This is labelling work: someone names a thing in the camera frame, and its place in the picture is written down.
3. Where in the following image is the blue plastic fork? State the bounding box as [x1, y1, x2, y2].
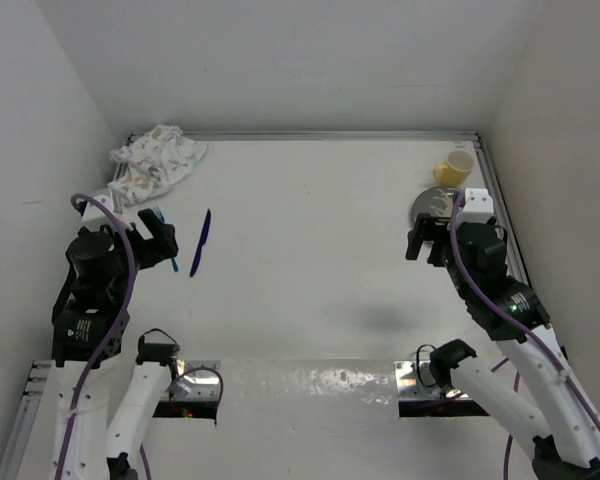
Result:
[154, 207, 179, 273]

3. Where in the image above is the grey reindeer plate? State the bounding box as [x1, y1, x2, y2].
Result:
[410, 186, 461, 225]

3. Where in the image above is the dark blue plastic knife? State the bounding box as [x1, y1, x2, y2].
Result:
[189, 209, 212, 278]

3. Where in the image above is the yellow mug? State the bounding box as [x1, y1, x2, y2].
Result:
[432, 150, 475, 187]

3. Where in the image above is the patterned cloth placemat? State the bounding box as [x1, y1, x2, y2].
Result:
[108, 125, 208, 206]

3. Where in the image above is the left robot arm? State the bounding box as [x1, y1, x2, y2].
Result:
[51, 209, 180, 479]

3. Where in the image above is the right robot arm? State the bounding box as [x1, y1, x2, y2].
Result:
[405, 214, 600, 479]

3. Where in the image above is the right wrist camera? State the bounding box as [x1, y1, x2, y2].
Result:
[461, 188, 495, 222]

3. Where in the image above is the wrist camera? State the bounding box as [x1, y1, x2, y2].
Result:
[80, 187, 126, 227]
[461, 188, 495, 222]

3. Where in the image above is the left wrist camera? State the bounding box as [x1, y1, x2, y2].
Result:
[80, 187, 126, 227]

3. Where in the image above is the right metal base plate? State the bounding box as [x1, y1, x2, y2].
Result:
[394, 360, 470, 402]

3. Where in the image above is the metal base plate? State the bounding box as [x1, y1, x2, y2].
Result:
[394, 360, 470, 402]
[167, 359, 223, 402]

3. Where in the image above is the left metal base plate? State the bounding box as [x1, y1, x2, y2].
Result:
[167, 359, 223, 402]

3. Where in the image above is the aluminium table frame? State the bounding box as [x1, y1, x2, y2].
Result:
[0, 130, 531, 480]

